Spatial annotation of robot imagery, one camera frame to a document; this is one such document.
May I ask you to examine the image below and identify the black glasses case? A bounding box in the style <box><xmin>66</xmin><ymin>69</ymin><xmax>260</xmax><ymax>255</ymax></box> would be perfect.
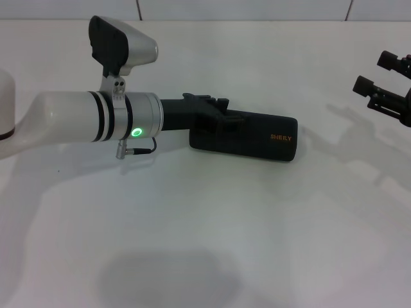
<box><xmin>188</xmin><ymin>108</ymin><xmax>299</xmax><ymax>164</ymax></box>

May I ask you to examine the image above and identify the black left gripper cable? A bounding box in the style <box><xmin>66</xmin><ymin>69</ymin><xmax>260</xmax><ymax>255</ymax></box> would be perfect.
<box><xmin>115</xmin><ymin>137</ymin><xmax>157</xmax><ymax>160</ymax></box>

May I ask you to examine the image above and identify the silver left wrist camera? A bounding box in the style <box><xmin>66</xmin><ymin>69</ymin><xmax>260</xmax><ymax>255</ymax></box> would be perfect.
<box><xmin>89</xmin><ymin>15</ymin><xmax>160</xmax><ymax>103</ymax></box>

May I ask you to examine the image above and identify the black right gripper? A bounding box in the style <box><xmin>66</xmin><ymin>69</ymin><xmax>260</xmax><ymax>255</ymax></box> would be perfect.
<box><xmin>352</xmin><ymin>49</ymin><xmax>411</xmax><ymax>128</ymax></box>

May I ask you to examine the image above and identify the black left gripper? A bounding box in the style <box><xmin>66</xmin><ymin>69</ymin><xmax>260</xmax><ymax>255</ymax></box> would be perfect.
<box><xmin>159</xmin><ymin>92</ymin><xmax>245</xmax><ymax>136</ymax></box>

